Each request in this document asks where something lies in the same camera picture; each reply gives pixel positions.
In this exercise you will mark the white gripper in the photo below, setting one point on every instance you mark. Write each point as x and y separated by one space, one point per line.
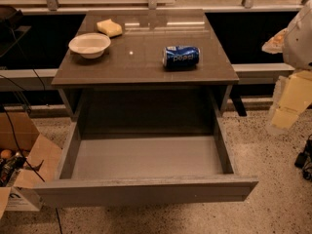
299 46

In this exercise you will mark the blue pepsi can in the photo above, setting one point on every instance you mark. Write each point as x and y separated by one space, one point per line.
180 56

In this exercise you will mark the open grey top drawer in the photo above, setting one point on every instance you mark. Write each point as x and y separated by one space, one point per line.
130 148

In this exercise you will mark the black device at right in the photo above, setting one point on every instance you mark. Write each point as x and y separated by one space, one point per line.
304 160

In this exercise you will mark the grey cabinet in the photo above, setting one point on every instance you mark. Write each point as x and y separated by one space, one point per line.
136 56

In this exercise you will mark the yellow sponge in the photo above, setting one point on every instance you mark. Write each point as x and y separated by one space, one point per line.
109 28

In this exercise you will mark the white paper bowl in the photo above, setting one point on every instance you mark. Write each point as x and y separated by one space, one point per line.
89 45

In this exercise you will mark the brown cardboard box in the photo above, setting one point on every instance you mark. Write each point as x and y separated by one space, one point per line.
19 134

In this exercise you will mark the orange fruit in box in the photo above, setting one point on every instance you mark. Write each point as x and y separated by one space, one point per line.
6 154

